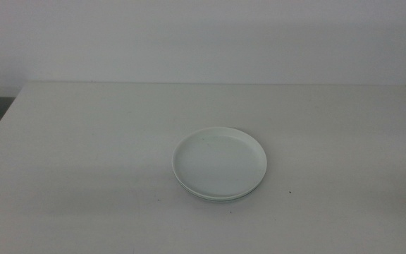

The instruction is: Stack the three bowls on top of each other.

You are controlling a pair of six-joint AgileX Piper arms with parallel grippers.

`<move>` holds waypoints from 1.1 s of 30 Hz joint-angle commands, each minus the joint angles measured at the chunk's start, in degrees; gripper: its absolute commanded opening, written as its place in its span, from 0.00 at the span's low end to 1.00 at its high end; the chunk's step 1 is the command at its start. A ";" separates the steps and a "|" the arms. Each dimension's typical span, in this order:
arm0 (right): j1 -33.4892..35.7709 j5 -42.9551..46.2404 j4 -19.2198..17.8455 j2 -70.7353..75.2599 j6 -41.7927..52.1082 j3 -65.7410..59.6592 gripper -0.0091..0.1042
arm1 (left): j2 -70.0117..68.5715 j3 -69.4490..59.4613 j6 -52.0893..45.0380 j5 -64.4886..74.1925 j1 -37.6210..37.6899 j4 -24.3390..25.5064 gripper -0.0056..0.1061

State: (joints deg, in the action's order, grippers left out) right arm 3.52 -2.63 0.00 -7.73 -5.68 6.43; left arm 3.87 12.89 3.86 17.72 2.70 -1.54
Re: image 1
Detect white shallow bowl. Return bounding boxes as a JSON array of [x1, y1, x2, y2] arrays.
[[171, 126, 268, 200]]

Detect pale green shallow bowl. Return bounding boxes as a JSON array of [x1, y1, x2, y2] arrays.
[[178, 181, 259, 203]]

